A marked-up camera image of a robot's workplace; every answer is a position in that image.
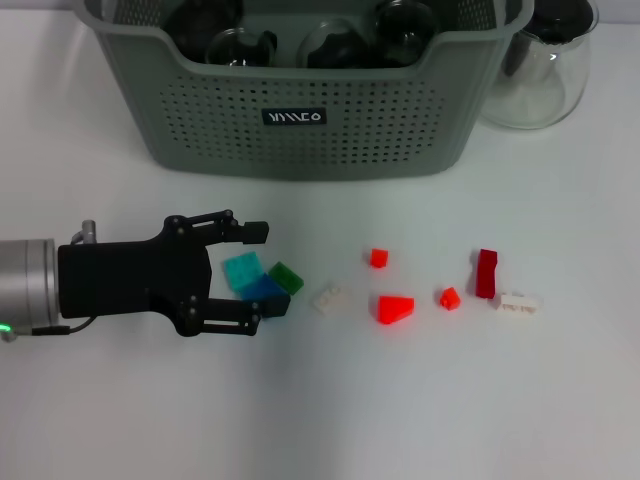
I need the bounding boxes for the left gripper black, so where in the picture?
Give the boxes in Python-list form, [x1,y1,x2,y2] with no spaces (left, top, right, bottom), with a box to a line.
[57,209,291,339]

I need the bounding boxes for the red wedge toy brick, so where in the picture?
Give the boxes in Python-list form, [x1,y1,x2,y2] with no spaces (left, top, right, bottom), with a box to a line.
[367,293,416,327]

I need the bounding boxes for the glass teacup black sleeve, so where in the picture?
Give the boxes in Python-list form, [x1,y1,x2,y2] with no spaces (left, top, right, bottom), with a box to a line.
[295,18,374,70]
[204,28,279,69]
[372,0,437,67]

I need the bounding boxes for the dark red long toy brick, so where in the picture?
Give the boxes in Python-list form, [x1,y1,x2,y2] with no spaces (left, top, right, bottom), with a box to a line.
[472,248,500,300]

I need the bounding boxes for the long white toy brick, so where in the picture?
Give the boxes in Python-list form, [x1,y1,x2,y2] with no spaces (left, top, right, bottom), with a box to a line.
[494,291,544,318]

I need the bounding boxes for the grey-green perforated storage bin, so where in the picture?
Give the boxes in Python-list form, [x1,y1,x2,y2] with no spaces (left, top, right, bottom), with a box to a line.
[74,0,535,182]

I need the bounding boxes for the cyan translucent toy brick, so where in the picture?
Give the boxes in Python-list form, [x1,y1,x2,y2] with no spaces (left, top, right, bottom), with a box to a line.
[222,251,265,294]

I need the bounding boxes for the blue translucent toy brick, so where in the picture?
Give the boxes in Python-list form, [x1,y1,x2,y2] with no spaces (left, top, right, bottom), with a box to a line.
[239,274,291,321]

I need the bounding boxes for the green toy brick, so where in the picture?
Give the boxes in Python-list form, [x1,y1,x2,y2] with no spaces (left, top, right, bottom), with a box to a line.
[267,261,305,296]

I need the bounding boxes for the glass carafe with black lid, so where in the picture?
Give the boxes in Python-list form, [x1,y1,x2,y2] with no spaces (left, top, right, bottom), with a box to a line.
[479,0,600,131]

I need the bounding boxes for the left arm cable with connector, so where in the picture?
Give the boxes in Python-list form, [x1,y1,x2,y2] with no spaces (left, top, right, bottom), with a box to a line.
[0,219,99,344]

